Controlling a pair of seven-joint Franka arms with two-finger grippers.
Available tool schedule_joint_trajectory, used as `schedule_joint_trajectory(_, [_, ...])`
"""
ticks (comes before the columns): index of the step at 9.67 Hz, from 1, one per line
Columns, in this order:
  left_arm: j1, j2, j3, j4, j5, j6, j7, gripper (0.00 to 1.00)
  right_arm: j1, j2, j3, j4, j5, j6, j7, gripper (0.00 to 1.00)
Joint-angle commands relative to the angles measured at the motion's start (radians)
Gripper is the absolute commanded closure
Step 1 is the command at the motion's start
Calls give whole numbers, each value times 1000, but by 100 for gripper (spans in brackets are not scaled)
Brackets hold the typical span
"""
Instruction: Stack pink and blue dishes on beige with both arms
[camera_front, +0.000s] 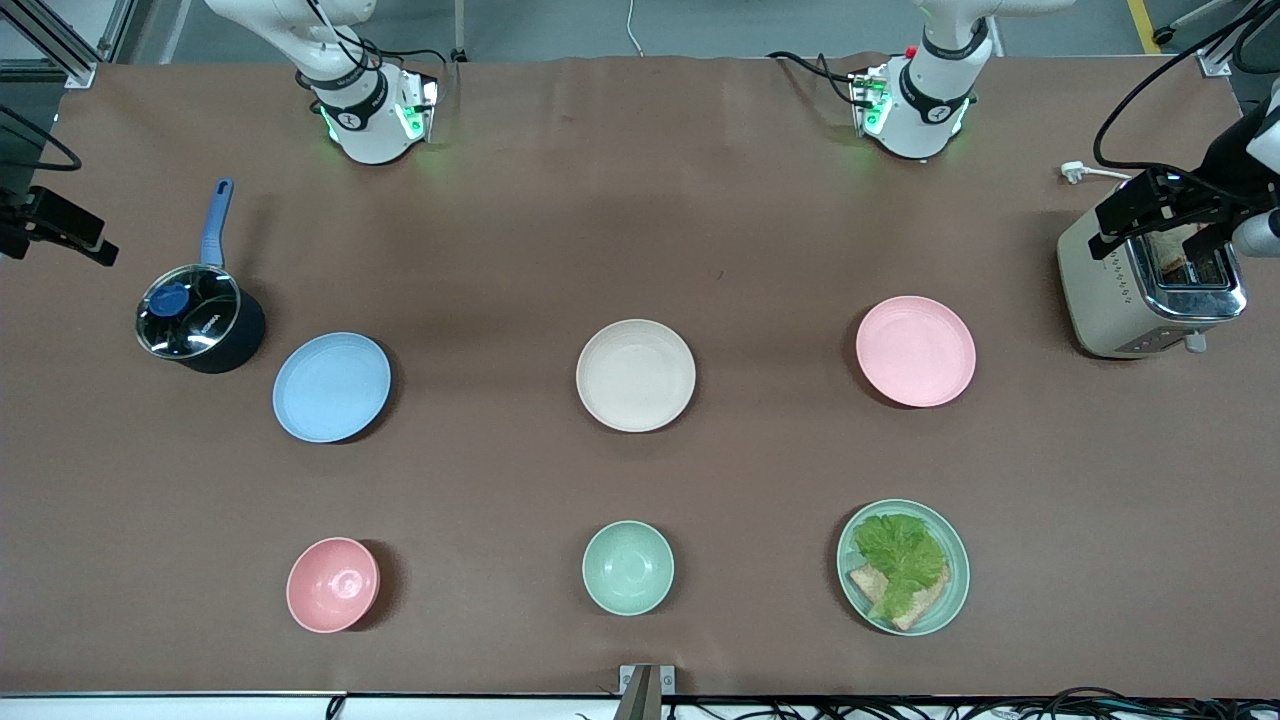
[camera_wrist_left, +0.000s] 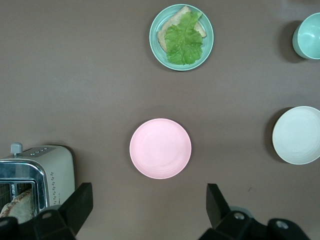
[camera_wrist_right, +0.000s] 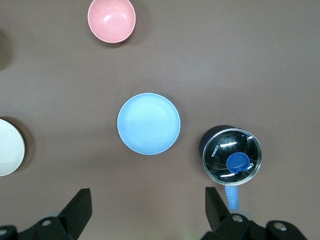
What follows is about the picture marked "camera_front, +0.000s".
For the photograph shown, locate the green plate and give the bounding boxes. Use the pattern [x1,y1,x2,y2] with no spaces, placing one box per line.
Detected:
[836,499,971,637]

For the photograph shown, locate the grey metal bracket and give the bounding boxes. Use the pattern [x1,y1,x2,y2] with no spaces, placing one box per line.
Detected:
[618,664,677,720]

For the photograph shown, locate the white toaster plug cable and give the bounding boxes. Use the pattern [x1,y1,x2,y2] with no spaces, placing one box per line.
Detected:
[1060,161,1136,186]

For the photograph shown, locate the green lettuce leaf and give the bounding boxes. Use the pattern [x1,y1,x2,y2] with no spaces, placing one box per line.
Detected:
[852,513,949,621]

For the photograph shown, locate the black stand foot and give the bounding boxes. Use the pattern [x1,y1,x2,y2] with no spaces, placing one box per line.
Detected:
[1152,0,1236,46]

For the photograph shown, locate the brown table cover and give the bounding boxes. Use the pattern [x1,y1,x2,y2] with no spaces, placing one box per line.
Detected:
[0,55,1280,701]

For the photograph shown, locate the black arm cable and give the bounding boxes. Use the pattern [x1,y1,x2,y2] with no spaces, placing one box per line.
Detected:
[1092,0,1280,181]
[0,105,83,173]

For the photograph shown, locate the blue plate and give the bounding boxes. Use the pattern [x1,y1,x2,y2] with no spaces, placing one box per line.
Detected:
[272,332,393,444]

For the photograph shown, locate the aluminium frame profile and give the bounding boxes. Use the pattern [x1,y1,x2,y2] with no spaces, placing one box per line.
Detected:
[1195,0,1280,79]
[0,0,141,89]

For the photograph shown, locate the glass lid with blue knob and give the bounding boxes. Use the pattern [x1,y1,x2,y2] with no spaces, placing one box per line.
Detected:
[136,265,243,359]

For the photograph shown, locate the green bowl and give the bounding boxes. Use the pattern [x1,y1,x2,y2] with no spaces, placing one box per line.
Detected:
[582,520,676,616]

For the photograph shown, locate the beige plate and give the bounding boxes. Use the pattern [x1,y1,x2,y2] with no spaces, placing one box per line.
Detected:
[575,319,697,434]

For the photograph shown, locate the brown bread slice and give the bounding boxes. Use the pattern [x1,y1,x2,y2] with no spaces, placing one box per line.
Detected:
[848,562,951,632]

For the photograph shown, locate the dark saucepan with blue handle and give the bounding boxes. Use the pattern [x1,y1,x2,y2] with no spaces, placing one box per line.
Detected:
[135,178,267,375]

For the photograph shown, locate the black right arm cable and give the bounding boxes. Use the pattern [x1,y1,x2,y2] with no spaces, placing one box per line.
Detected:
[0,105,83,173]

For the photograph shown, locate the black floor cable bundle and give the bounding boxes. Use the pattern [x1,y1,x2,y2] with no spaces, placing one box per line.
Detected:
[575,684,1280,720]

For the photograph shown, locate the toast slice in toaster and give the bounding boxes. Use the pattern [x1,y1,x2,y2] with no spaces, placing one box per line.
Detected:
[1150,228,1216,277]

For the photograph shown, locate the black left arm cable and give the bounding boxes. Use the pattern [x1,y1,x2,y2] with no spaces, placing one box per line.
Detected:
[1092,0,1280,181]

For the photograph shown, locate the pink plate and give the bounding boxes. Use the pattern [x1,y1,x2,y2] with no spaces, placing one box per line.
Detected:
[855,295,977,409]

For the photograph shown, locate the beige chrome toaster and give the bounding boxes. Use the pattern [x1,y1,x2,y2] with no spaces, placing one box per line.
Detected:
[1057,195,1249,359]

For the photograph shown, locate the pink bowl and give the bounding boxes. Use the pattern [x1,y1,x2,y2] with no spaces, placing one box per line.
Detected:
[286,537,381,634]

